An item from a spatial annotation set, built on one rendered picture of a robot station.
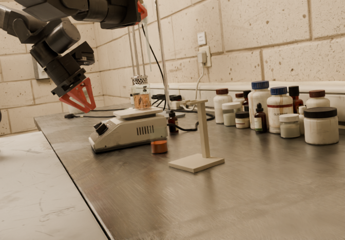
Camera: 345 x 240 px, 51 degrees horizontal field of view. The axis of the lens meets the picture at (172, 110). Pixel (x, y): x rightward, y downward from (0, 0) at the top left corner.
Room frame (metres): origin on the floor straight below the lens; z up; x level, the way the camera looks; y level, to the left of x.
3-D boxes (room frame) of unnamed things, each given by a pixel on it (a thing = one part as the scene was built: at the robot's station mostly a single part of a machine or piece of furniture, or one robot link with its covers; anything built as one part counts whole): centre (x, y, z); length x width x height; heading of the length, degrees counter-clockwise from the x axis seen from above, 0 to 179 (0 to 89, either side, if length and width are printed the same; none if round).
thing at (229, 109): (1.09, -0.18, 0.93); 0.06 x 0.06 x 0.07
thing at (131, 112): (1.00, 0.10, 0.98); 0.12 x 0.12 x 0.01; 18
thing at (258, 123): (0.93, -0.23, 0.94); 0.03 x 0.03 x 0.08
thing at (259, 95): (0.99, -0.25, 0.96); 0.07 x 0.07 x 0.13
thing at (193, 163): (0.70, -0.03, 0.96); 0.08 x 0.08 x 0.13; 36
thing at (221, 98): (1.15, -0.17, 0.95); 0.06 x 0.06 x 0.11
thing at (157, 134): (0.84, 0.04, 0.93); 0.04 x 0.04 x 0.06
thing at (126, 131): (0.99, 0.12, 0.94); 0.22 x 0.13 x 0.08; 108
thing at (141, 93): (0.99, 0.08, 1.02); 0.06 x 0.05 x 0.08; 98
